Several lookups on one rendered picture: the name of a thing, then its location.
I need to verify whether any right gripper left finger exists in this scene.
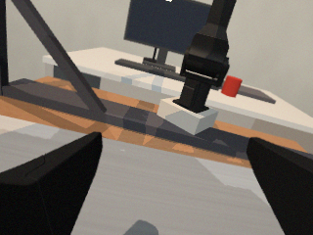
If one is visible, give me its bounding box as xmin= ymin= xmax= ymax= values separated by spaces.
xmin=0 ymin=131 xmax=103 ymax=235

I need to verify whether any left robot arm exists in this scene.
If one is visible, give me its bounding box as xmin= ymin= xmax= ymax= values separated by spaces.
xmin=173 ymin=0 xmax=237 ymax=114

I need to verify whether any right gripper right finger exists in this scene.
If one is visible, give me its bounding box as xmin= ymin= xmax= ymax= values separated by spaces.
xmin=246 ymin=137 xmax=313 ymax=235

